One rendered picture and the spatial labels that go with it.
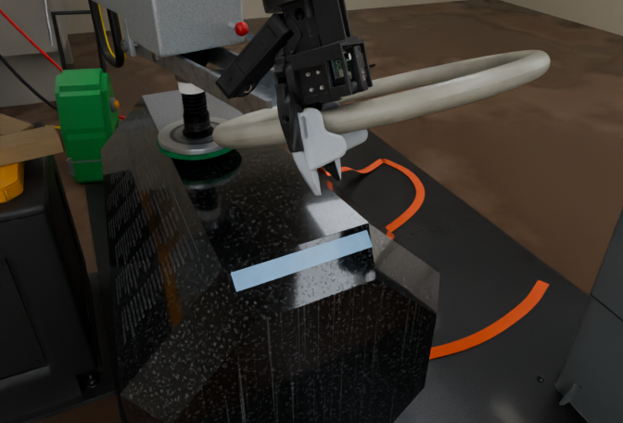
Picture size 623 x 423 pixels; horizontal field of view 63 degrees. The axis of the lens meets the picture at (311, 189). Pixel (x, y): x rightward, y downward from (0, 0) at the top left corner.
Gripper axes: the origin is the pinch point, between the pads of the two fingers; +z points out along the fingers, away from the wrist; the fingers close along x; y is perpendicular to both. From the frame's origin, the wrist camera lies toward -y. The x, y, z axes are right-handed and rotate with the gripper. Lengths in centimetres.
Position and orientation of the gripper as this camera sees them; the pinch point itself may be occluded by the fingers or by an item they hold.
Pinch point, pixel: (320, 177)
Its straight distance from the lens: 58.4
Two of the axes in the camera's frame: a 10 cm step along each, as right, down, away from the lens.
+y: 8.8, -1.1, -4.6
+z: 2.3, 9.5, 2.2
